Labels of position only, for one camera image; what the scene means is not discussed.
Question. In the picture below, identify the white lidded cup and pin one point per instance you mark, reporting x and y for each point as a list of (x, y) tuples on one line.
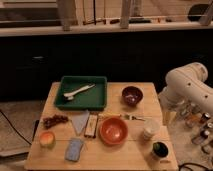
[(150, 129)]

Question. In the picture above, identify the black mug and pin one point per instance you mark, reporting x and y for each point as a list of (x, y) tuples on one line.
[(159, 150)]

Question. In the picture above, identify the blue sponge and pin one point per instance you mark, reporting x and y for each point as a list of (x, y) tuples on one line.
[(73, 149)]

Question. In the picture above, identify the small rectangular box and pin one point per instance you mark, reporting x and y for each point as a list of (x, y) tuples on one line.
[(91, 126)]

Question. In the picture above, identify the green plastic tray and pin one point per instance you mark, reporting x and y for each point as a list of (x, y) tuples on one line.
[(94, 98)]

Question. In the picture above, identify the orange bowl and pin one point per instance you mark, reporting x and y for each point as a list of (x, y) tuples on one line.
[(113, 131)]

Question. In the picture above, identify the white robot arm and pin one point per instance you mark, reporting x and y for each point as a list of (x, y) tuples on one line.
[(186, 89)]

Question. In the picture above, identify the dark maroon bowl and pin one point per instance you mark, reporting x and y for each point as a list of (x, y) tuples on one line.
[(132, 95)]

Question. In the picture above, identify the bunch of red grapes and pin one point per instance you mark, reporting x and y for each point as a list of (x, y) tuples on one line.
[(49, 122)]

